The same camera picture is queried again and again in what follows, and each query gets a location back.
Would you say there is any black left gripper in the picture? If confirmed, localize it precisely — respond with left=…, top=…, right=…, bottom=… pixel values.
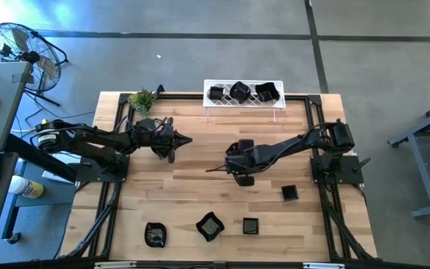
left=137, top=118, right=193, bottom=150

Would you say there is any small black square pot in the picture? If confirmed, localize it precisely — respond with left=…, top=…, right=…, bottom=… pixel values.
left=208, top=86, right=225, bottom=101

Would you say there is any leaf-shaped black plate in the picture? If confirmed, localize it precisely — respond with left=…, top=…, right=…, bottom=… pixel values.
left=143, top=222, right=168, bottom=249

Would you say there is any green succulent plant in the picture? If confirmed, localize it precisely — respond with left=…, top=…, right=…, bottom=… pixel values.
left=127, top=88, right=159, bottom=116

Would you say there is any black clamp lever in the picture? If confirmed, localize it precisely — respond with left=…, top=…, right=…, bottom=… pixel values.
left=352, top=157, right=373, bottom=173

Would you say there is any white paper sheet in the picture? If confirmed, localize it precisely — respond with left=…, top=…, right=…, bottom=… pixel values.
left=42, top=156, right=76, bottom=184

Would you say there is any black diagonal support beam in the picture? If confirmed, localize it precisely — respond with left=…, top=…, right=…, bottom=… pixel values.
left=4, top=133, right=78, bottom=183

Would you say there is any white yellow spray can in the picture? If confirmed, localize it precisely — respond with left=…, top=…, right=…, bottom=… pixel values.
left=7, top=174, right=45, bottom=200

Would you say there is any black metal floor fan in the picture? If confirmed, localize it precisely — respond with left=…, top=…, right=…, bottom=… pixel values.
left=0, top=22, right=69, bottom=108

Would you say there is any grey metal cart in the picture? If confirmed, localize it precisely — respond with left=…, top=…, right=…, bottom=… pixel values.
left=387, top=95, right=430, bottom=220

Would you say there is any black caster wheel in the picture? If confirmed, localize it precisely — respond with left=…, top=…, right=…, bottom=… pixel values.
left=5, top=231, right=22, bottom=246

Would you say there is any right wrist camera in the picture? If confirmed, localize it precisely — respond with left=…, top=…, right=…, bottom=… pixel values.
left=237, top=138, right=255, bottom=154

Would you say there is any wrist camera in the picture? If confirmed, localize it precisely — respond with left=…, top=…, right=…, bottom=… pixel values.
left=158, top=117, right=175, bottom=132
left=237, top=138, right=255, bottom=154

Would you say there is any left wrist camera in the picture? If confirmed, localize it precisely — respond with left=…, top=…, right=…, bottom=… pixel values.
left=158, top=117, right=175, bottom=132

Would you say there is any black aluminium table frame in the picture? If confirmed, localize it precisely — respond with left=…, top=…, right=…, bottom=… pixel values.
left=63, top=92, right=378, bottom=262

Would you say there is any white wire rack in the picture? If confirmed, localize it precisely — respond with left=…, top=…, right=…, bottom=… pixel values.
left=202, top=78, right=287, bottom=123

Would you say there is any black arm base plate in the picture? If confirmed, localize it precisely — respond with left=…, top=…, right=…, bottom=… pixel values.
left=75, top=152, right=131, bottom=184
left=310, top=153, right=365, bottom=186

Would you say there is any black floor power cable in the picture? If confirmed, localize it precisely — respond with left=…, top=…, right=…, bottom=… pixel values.
left=13, top=89, right=96, bottom=134

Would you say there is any silver metal bracket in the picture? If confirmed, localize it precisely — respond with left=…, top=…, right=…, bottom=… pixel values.
left=302, top=262, right=346, bottom=269
left=94, top=261, right=137, bottom=269

